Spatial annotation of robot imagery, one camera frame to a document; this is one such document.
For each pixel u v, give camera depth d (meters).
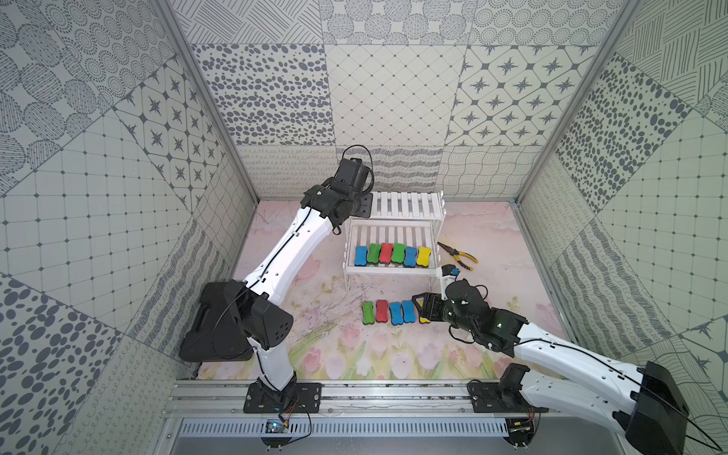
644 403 0.40
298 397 0.73
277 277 0.46
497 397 0.67
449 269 0.71
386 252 0.88
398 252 0.87
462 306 0.58
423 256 0.86
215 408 0.73
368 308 0.90
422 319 0.69
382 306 0.90
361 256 0.86
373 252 0.88
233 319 0.49
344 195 0.55
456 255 1.04
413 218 0.80
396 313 0.90
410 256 0.87
